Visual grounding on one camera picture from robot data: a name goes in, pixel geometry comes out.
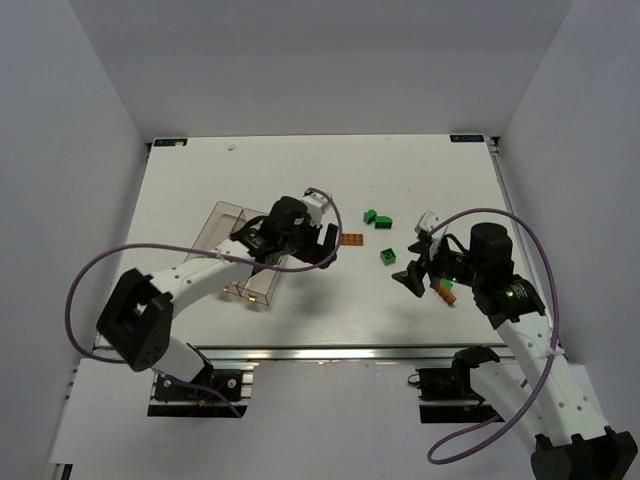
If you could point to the clear plastic container right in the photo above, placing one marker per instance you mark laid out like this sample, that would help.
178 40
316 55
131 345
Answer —
260 288

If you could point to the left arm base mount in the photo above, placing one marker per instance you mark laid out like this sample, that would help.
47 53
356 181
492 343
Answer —
226 396

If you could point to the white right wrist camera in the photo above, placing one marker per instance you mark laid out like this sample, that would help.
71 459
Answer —
427 222

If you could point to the aluminium table frame rail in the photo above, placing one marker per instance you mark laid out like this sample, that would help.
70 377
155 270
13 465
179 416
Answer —
535 259

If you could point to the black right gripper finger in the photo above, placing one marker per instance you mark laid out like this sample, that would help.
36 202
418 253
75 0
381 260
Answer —
412 277
421 246

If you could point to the orange long lego brick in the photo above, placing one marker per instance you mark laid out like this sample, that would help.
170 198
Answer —
446 294

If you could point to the orange flat lego plate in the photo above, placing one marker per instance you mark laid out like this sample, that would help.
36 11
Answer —
351 239

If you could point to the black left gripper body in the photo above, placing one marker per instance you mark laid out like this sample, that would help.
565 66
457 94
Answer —
314 244

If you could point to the dark green square lego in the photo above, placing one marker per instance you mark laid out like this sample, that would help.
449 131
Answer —
388 256

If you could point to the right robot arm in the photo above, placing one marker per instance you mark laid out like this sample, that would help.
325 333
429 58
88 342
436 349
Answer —
563 431

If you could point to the clear plastic container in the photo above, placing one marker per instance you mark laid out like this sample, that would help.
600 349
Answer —
260 288
224 219

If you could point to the blue label right corner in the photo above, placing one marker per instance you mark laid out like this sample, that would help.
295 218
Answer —
466 138

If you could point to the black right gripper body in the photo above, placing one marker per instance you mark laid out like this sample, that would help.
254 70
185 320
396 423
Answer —
429 261

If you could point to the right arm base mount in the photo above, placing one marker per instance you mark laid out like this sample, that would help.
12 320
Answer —
441 399

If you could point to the blue label corner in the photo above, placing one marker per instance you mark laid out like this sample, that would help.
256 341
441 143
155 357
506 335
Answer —
466 138
170 142

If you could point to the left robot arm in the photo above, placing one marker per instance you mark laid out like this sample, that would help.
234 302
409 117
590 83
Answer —
138 316

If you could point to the dark green sloped lego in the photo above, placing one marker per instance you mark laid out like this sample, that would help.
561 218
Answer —
370 217

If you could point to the blue label left corner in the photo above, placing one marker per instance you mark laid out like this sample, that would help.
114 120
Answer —
170 142

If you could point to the dark green curved lego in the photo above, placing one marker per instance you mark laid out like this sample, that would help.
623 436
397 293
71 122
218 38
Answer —
383 222

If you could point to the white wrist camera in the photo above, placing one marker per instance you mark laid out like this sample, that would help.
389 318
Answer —
427 222
317 205

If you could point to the clear plastic container left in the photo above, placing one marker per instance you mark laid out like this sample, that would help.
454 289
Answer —
224 219

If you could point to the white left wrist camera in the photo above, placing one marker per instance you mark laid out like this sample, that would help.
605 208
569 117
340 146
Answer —
317 205

